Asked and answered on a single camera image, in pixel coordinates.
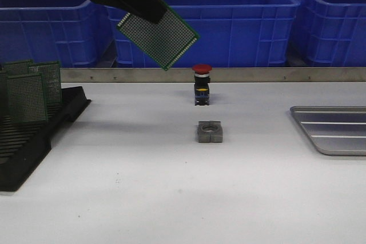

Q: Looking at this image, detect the green perforated circuit board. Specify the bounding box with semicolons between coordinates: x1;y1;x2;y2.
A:
117;6;200;71

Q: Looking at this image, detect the black slotted board rack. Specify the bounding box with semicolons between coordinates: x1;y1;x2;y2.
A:
1;86;91;192

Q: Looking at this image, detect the silver metal tray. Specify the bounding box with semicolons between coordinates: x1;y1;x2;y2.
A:
290;106;365;157

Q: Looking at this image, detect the left blue plastic bin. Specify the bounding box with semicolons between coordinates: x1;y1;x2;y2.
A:
1;0;113;68

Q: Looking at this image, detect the blue plastic bin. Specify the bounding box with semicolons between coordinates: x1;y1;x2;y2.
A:
1;0;113;68
290;0;365;67
104;0;301;69

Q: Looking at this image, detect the red emergency stop button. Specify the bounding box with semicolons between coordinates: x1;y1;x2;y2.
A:
192;64;212;106

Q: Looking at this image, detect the centre blue plastic bin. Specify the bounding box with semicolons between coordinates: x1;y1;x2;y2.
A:
104;0;301;69

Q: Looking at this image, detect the right blue plastic bin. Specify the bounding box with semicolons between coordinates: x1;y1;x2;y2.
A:
290;0;365;67

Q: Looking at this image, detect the metal table edge rail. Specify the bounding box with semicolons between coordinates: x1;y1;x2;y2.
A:
61;67;365;83

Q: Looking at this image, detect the grey square metal mount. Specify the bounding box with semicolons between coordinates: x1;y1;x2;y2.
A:
197;121;224;143

